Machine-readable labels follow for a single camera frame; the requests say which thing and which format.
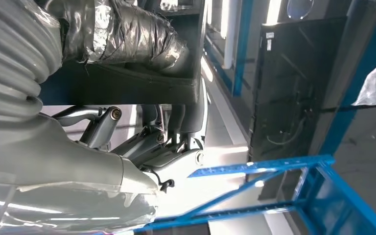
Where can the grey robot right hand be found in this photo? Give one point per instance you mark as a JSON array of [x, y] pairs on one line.
[[61, 168]]

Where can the blue metal shelf rack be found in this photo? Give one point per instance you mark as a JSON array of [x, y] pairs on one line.
[[259, 166]]

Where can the black flat panel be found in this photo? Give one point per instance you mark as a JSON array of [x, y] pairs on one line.
[[288, 97]]

